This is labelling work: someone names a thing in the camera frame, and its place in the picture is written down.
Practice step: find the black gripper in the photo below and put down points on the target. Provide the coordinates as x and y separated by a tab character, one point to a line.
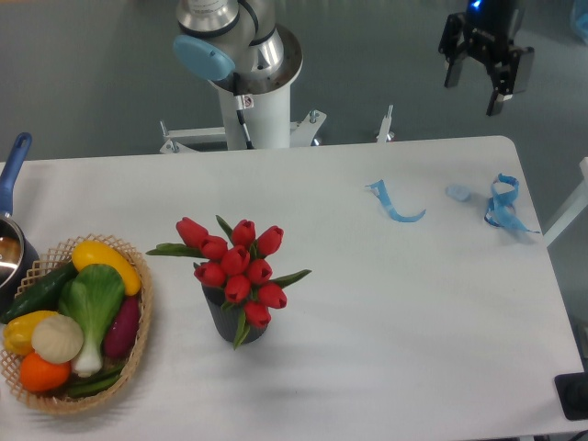
485	32

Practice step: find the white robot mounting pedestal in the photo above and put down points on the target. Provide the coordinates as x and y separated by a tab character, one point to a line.
251	121

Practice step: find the green bok choy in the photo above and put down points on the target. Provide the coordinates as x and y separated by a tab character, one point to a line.
92	300

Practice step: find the orange fruit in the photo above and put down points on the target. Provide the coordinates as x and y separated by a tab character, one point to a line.
39	375

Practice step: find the purple sweet potato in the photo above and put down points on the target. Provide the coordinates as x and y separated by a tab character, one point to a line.
121	336

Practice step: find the black device at table edge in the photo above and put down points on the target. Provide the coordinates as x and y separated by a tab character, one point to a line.
572	392

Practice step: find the blue handled saucepan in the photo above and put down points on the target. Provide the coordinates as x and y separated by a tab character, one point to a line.
17	253

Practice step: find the blue ribbon strip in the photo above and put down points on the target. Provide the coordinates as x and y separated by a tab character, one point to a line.
380	191

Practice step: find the small light blue cap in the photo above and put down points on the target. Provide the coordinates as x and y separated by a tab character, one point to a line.
458	193

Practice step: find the cream white onion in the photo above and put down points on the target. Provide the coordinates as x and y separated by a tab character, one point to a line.
57	339

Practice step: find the yellow bell pepper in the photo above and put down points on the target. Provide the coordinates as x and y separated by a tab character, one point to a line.
18	332

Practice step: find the dark grey ribbed vase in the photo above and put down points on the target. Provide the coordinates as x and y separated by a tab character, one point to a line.
227	319

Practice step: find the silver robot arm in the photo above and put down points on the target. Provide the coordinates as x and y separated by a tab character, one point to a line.
239	46

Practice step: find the green bean pods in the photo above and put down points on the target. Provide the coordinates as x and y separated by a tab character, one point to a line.
93	385

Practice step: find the woven wicker basket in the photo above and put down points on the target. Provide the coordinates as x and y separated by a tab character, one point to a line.
58	403

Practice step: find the red tulip bouquet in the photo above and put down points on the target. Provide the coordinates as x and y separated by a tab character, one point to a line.
237	264

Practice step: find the dark green cucumber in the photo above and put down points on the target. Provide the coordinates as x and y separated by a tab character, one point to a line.
43	295

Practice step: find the tangled blue ribbon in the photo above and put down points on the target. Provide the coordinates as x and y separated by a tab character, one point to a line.
500	211

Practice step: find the white frame at right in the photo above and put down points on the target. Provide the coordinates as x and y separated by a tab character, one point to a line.
569	210

